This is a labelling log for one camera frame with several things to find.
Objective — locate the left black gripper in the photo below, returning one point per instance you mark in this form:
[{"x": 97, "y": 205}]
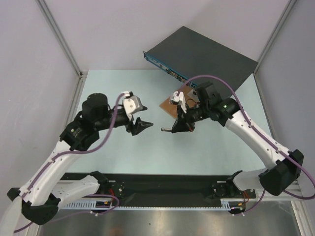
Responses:
[{"x": 140, "y": 126}]

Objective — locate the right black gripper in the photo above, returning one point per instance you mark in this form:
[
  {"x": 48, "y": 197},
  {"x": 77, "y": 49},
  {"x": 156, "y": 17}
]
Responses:
[{"x": 184, "y": 120}]

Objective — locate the silver SFP module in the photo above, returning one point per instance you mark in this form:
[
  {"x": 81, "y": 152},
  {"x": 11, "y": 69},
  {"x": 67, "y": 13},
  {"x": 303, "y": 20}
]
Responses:
[{"x": 163, "y": 129}]

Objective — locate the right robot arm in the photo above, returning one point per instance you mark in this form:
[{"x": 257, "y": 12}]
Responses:
[{"x": 280, "y": 163}]

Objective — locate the wooden base board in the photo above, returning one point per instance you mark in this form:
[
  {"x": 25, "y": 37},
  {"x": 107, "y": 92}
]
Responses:
[{"x": 172, "y": 109}]

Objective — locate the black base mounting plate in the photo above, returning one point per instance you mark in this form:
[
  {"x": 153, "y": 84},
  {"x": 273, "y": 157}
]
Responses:
[{"x": 134, "y": 186}]

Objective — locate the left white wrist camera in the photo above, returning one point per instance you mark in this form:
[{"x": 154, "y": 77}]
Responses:
[{"x": 130, "y": 100}]

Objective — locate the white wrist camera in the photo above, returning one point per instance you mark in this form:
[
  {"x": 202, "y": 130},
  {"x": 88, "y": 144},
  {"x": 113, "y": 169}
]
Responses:
[
  {"x": 130, "y": 100},
  {"x": 178, "y": 99}
]

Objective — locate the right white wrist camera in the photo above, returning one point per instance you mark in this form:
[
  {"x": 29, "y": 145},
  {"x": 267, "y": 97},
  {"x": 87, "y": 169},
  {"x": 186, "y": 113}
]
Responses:
[{"x": 178, "y": 99}]

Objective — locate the metal switch stand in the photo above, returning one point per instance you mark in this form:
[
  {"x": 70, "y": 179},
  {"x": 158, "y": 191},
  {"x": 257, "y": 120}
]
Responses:
[{"x": 193, "y": 95}]

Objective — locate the black blue network switch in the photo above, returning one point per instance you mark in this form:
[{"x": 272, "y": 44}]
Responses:
[{"x": 186, "y": 53}]

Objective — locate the white slotted cable duct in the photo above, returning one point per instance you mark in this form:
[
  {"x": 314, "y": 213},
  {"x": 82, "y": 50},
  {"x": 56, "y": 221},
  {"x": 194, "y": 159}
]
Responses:
[{"x": 187, "y": 203}]

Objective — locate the left aluminium frame post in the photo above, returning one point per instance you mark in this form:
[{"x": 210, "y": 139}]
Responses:
[{"x": 52, "y": 23}]

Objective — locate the aluminium frame post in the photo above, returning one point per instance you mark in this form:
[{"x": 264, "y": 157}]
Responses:
[
  {"x": 52, "y": 23},
  {"x": 276, "y": 30}
]

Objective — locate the right aluminium frame post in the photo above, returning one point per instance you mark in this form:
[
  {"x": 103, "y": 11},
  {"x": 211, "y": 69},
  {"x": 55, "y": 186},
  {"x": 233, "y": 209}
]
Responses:
[{"x": 276, "y": 30}]

